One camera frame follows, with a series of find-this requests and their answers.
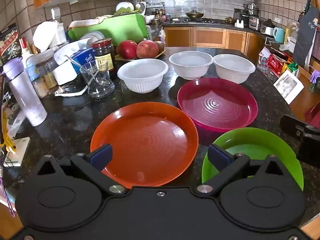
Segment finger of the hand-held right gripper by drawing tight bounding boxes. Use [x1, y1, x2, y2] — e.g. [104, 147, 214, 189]
[279, 114, 320, 138]

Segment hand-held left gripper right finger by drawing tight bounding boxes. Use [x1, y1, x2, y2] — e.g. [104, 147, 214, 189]
[194, 144, 285, 197]

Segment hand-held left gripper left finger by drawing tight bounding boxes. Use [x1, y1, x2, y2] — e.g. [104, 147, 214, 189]
[36, 144, 128, 197]

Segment green plastic plate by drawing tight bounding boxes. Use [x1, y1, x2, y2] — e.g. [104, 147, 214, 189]
[201, 127, 304, 192]

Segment orange plastic plate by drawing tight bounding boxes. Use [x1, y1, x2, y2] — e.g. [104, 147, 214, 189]
[90, 102, 199, 189]

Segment red plastic plate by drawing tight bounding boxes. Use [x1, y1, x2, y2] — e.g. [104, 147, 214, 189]
[177, 77, 258, 133]

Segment white ribbed plastic bowl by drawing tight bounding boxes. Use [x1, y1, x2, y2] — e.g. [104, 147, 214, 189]
[117, 58, 169, 94]
[213, 54, 256, 84]
[169, 51, 214, 80]

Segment white plates in rack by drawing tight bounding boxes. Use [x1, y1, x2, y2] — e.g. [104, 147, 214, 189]
[79, 31, 105, 48]

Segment white window box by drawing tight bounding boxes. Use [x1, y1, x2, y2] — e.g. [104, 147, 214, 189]
[273, 69, 304, 105]

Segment purple rubber glove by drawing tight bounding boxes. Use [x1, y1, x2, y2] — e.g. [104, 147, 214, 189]
[309, 70, 320, 84]

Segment green snack packet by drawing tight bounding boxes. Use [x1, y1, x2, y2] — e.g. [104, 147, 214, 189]
[287, 62, 299, 75]

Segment red snack packets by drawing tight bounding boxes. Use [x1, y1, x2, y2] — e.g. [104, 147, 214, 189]
[267, 54, 288, 78]

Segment clear glass cup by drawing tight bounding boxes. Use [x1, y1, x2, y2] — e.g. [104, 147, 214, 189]
[80, 60, 115, 99]

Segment patterned gift bag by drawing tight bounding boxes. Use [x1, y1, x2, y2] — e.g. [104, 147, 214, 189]
[257, 47, 272, 74]

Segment white square adapter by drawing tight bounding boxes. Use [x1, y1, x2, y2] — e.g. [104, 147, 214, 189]
[4, 137, 31, 167]

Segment white folded napkin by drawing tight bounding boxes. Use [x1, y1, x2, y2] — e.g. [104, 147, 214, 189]
[52, 65, 78, 85]

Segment teal mug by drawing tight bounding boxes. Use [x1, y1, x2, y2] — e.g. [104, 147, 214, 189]
[273, 27, 285, 44]

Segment black apron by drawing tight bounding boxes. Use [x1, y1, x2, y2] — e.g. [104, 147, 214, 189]
[292, 0, 320, 68]

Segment clear plastic jug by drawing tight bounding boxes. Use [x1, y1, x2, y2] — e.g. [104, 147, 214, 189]
[285, 20, 300, 45]

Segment purple water bottle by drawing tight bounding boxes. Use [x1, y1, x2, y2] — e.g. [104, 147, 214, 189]
[2, 57, 48, 127]

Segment metal spoon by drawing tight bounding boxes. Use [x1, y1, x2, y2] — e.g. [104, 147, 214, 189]
[65, 55, 105, 85]

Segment beige fruit tray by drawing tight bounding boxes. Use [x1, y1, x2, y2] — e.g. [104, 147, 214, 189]
[114, 49, 166, 62]

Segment black white slow cooker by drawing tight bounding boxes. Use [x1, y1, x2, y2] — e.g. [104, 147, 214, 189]
[260, 19, 275, 37]

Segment blue tissue pack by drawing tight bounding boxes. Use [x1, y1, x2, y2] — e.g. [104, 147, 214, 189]
[71, 49, 96, 74]

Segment dark sauce jar red lid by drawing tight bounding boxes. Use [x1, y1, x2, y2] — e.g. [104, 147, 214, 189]
[91, 38, 116, 73]

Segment clear lidded plastic jar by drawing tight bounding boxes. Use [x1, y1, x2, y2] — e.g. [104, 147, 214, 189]
[26, 48, 60, 98]

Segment white tissue paper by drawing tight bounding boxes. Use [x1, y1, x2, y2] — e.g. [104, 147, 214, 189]
[54, 40, 92, 65]

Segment streaked red apple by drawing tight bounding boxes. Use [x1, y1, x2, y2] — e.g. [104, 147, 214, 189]
[136, 40, 159, 59]

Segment wooden base cabinets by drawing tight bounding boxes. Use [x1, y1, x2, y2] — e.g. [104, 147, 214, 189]
[163, 26, 265, 64]

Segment black coffee maker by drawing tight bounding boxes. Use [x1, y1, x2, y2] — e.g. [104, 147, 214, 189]
[234, 8, 250, 27]

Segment steel pots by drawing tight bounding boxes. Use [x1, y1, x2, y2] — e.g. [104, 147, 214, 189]
[244, 4, 259, 17]

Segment green cutting board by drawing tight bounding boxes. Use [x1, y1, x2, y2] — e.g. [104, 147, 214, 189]
[68, 13, 148, 47]

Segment white bottle red cap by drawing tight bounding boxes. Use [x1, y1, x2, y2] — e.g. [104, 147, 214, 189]
[20, 37, 34, 63]

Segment white soft bag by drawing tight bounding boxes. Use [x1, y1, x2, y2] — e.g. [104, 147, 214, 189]
[32, 20, 67, 53]

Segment white cloth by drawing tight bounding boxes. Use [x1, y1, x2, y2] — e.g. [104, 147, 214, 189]
[69, 16, 114, 28]

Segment gas stove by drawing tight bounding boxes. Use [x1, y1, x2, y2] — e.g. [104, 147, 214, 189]
[172, 18, 220, 23]

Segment dark wok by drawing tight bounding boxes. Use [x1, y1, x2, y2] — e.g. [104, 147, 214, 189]
[186, 10, 205, 19]

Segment dark printed snack bag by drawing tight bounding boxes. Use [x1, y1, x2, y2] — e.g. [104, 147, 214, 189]
[0, 23, 20, 64]

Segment white green bowl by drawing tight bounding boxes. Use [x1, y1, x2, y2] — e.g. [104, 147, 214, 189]
[115, 2, 135, 14]

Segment cluster of condiment bottles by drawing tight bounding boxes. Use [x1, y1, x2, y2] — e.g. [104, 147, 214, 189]
[150, 2, 171, 22]

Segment purple lanyard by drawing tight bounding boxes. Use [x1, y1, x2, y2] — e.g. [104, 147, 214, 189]
[0, 150, 16, 218]

